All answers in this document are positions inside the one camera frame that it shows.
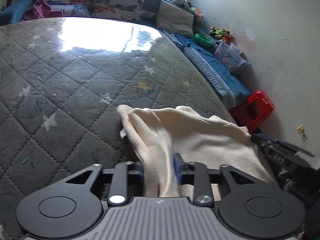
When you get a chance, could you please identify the blue sofa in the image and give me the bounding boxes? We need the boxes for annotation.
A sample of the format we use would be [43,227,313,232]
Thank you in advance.
[0,0,253,111]

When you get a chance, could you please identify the cream sweatshirt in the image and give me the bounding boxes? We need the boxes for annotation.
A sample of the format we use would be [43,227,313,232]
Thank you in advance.
[117,105,281,198]

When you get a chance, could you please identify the clear plastic storage box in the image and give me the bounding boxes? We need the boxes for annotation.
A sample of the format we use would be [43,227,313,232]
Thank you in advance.
[214,41,247,73]

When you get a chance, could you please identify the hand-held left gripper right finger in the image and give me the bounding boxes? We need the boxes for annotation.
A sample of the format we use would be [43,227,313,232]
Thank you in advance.
[172,152,258,204]

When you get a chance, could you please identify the square butterfly print pillow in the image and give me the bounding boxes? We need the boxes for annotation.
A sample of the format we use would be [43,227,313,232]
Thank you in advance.
[92,0,148,22]

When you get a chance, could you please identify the grey pillow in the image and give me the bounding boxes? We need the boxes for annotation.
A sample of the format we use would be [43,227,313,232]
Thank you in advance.
[156,0,195,37]

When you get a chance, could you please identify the colourful plastic toys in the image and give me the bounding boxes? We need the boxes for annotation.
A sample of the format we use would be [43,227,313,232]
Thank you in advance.
[190,6,205,21]

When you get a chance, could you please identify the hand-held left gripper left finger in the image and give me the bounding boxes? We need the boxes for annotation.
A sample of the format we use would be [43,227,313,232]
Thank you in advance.
[65,162,145,204]

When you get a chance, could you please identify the panda plush toy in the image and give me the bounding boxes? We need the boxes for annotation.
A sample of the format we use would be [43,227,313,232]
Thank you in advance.
[171,0,192,8]

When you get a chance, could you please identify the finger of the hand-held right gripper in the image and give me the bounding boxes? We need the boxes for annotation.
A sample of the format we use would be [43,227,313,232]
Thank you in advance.
[260,144,298,166]
[251,133,296,153]

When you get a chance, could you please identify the small plush toys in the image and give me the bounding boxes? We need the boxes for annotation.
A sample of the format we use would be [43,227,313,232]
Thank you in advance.
[209,26,233,43]

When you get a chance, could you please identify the green bowl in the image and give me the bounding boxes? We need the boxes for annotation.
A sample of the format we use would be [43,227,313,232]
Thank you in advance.
[194,33,213,47]

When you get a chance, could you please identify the pink cloth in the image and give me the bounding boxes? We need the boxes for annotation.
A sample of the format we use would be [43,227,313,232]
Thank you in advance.
[24,0,64,21]

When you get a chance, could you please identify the red plastic stool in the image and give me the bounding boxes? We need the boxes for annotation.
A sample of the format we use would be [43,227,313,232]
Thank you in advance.
[229,90,276,133]

